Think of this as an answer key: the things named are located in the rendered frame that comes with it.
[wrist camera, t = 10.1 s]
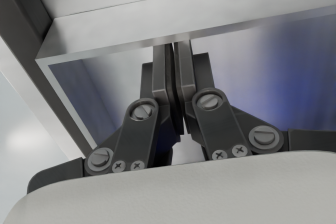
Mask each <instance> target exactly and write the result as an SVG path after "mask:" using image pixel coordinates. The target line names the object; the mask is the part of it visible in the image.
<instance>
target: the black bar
mask: <svg viewBox="0 0 336 224"><path fill-rule="evenodd" d="M51 25H52V21H51V19H50V17H49V15H48V13H47V12H46V10H45V8H44V6H43V4H42V2H41V0H0V37H1V38H2V40H3V41H4V43H5V44H6V45H7V47H8V48H9V50H10V51H11V53H12V54H13V55H14V57H15V58H16V60H17V61H18V63H19V64H20V65H21V67H22V68H23V70H24V71H25V72H26V74H27V75H28V77H29V78H30V80H31V81H32V82H33V84H34V85H35V87H36V88H37V90H38V91H39V92H40V94H41V95H42V97H43V98H44V100H45V101H46V102H47V104H48V105H49V107H50V108H51V110H52V111H53V112H54V114H55V115H56V117H57V118H58V119H59V121H60V122H61V124H62V125H63V127H64V128H65V129H66V131H67V132H68V134H69V135H70V137H71V138H72V139H73V141H74V142H75V144H76V145H77V147H78V148H79V149H80V151H81V152H82V154H83V155H84V157H85V158H87V156H88V154H89V153H90V152H91V151H92V150H93V149H92V147H91V146H90V144H89V143H88V141H87V140H86V138H85V137H84V135H83V134H82V132H81V130H80V129H79V127H78V126H77V124H76V123H75V121H74V120H73V118H72V116H71V115H70V113H69V112H68V110H67V109H66V107H65V106H64V104H63V103H62V101H61V99H60V98H59V96H58V95H57V93H56V92H55V90H54V89H53V87H52V86H51V84H50V82H49V81H48V79H47V78H46V76H45V75H44V73H43V72H42V70H41V69H40V67H39V65H38V64H37V62H36V61H35V58H36V56H37V54H38V52H39V50H40V48H41V46H42V44H43V42H44V39H45V37H46V35H47V33H48V31H49V29H50V27H51Z"/></svg>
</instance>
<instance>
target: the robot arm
mask: <svg viewBox="0 0 336 224"><path fill-rule="evenodd" d="M173 45H174V49H173ZM173 45H172V43H167V44H161V45H156V46H153V60H152V62H147V63H143V64H142V69H141V83H140V98H139V99H137V100H135V101H134V102H132V103H131V104H130V105H129V106H128V108H127V110H126V112H125V116H124V119H123V123H122V125H121V126H120V127H119V128H118V129H117V130H115V131H114V132H113V133H112V134H111V135H110V136H108V137H107V138H106V139H105V140H104V141H103V142H101V143H100V144H99V145H98V146H97V147H96V148H95V149H93V150H92V151H91V152H90V153H89V154H88V156H87V157H86V158H84V159H83V158H82V157H79V158H76V159H73V160H70V161H67V162H64V163H61V164H58V165H56V166H53V167H50V168H47V169H44V170H41V171H39V172H37V173H36V174H35V175H34V176H33V177H32V178H31V179H30V181H29V182H28V186H27V193H26V195H25V196H24V197H23V198H21V199H20V200H19V201H18V202H17V203H16V204H15V205H14V206H13V208H12V209H11V210H10V212H9V213H8V215H7V217H6V219H5V220H4V222H3V224H336V130H315V129H293V128H288V130H287V131H280V130H279V129H278V128H277V127H275V126H274V125H271V124H269V123H267V122H265V121H263V120H261V119H259V118H257V117H255V116H253V115H251V114H249V113H247V112H245V111H243V110H241V109H238V108H236V107H234V106H232V105H230V103H229V101H228V98H227V96H226V95H225V93H224V92H223V91H222V90H220V89H218V88H215V84H214V79H213V74H212V68H211V63H210V58H209V53H208V52H204V53H199V54H193V50H192V44H191V40H190V39H189V40H183V41H178V42H174V43H173ZM183 118H184V119H183ZM184 122H185V126H186V130H187V134H191V138H192V140H193V141H195V142H197V143H198V144H200V145H201V149H202V153H203V156H204V159H205V161H199V162H191V163H184V164H176V165H172V159H173V148H172V147H173V146H174V145H175V144H176V143H180V142H181V136H180V135H184Z"/></svg>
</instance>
